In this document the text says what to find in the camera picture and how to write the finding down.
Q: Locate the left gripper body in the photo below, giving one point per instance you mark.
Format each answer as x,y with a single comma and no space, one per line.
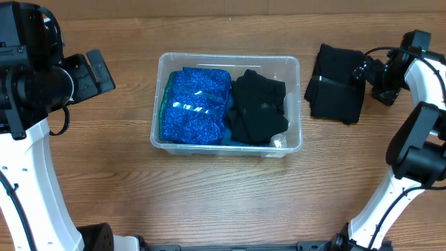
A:
83,82

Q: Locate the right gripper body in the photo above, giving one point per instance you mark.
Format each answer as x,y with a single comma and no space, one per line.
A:
385,80

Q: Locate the black garment top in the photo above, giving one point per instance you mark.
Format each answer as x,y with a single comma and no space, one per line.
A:
333,92

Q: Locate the black garment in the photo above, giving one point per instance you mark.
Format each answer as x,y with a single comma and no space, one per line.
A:
333,92
256,112

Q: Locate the sparkly blue garment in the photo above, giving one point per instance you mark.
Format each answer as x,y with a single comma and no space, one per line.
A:
194,106

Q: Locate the blue denim jeans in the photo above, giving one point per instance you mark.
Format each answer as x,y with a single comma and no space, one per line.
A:
227,140

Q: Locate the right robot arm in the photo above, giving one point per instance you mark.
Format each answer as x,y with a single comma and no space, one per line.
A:
414,163

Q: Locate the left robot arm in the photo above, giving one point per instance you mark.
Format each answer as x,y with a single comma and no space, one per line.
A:
36,80

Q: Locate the clear plastic storage bin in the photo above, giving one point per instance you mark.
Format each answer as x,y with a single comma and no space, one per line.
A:
281,68

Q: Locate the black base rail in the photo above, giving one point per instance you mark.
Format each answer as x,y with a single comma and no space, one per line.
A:
299,246

